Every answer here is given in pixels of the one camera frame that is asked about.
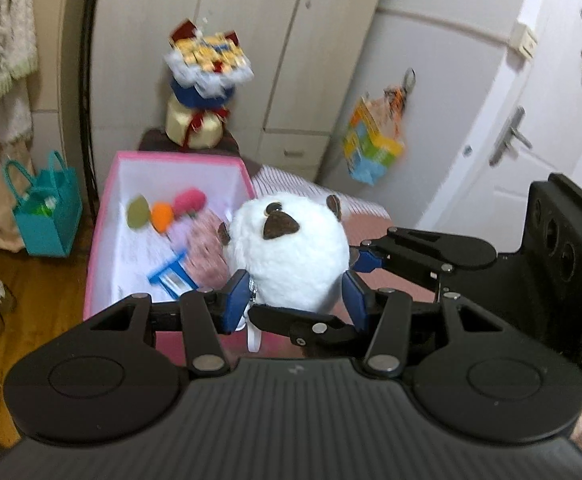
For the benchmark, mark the pink fluffy heart plush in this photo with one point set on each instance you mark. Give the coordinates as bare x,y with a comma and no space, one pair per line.
191,201

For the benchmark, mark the dark brown stool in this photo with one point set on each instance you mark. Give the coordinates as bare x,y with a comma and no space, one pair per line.
151,142

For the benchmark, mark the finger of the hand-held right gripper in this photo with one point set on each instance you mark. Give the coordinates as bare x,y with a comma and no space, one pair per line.
316,328
369,261

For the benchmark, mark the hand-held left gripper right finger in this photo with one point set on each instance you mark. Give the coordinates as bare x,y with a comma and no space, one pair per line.
354,302

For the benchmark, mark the blue tissue packet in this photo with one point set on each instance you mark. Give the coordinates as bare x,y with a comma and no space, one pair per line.
173,277

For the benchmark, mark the pink striped bed sheet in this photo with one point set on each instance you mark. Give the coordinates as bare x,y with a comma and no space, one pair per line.
301,185

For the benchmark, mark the green plush toy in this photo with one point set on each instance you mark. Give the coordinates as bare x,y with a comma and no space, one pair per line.
138,212

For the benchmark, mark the orange plush ball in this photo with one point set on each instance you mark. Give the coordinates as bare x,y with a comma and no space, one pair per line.
162,217

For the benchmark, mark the colourful gift bag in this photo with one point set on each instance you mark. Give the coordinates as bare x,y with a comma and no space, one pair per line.
371,152

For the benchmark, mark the white fluffy plush toy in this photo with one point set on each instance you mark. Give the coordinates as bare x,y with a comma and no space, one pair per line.
291,260

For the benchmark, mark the pink cardboard box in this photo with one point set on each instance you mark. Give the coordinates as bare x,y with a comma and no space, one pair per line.
181,180

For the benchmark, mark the plush flower bouquet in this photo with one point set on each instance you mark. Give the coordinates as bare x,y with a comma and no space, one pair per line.
196,127

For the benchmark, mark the pink floral scrunchie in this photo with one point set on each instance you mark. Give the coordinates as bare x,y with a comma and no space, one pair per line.
206,255

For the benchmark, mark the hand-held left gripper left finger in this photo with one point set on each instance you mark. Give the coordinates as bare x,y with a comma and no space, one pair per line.
236,301

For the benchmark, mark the beige wardrobe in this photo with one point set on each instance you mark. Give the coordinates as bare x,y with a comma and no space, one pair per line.
271,35

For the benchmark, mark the white door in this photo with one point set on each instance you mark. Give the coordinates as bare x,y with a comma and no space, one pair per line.
546,110

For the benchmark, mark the white light switch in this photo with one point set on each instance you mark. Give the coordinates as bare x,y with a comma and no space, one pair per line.
523,40

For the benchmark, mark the teal tote bag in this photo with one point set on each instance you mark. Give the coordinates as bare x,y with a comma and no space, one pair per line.
46,225

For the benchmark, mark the orange hanging charm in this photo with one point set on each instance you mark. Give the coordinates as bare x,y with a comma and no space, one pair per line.
398,97

